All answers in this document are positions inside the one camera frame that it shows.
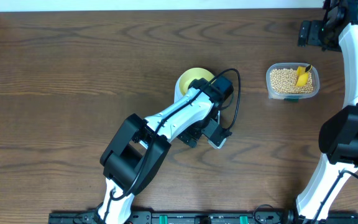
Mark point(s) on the yellow-green bowl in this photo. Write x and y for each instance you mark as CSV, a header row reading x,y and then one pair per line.
x,y
193,74

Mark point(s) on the clear plastic container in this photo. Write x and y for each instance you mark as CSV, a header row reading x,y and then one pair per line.
x,y
282,96

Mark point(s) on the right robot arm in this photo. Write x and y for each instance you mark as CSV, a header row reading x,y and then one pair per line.
x,y
338,136

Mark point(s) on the soybeans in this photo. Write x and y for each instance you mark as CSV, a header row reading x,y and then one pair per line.
x,y
284,80

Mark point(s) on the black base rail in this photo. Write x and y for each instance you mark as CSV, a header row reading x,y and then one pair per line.
x,y
145,217

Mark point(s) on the white digital kitchen scale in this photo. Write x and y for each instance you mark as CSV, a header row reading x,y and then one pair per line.
x,y
176,93

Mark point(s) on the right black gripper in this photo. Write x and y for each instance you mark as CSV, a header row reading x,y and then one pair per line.
x,y
312,38

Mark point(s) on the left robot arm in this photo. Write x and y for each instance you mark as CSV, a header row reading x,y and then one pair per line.
x,y
136,152

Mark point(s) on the yellow measuring scoop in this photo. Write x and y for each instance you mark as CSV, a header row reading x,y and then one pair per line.
x,y
303,75

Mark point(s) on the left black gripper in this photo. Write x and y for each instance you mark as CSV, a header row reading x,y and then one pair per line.
x,y
194,135

